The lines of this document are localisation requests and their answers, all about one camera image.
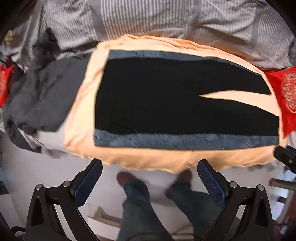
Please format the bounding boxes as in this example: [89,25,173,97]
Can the person's right leg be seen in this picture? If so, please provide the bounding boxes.
[165,170,223,241]

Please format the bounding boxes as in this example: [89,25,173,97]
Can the person's leg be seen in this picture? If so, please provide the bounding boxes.
[116,171,174,241]
[165,170,223,241]

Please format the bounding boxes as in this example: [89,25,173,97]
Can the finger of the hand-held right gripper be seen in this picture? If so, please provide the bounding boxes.
[274,146,296,173]

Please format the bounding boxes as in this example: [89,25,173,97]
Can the beige cardboard box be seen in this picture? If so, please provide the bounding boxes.
[87,207,126,232]

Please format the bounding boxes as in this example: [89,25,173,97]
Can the dark grey quilted jacket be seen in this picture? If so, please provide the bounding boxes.
[5,28,93,149]

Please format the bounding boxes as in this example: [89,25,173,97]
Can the grey striped duvet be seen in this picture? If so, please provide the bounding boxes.
[0,0,296,160]

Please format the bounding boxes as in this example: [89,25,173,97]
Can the metal rack frame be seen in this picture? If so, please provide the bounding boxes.
[270,178,296,224]

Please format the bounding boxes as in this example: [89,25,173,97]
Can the black pants with blue stripes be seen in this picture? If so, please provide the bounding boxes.
[94,50,280,149]

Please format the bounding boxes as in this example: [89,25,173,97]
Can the person's left leg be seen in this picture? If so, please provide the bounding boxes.
[116,171,174,241]

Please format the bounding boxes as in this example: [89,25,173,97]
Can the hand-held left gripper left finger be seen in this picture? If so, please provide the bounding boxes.
[25,159,103,241]

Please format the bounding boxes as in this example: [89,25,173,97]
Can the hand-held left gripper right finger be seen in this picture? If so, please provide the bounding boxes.
[196,159,274,241]

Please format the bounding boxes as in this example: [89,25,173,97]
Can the peach orange sheet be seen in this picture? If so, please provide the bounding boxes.
[63,34,288,174]

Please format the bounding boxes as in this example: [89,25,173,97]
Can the red embroidered pillow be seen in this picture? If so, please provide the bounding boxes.
[0,65,15,108]
[265,67,296,138]

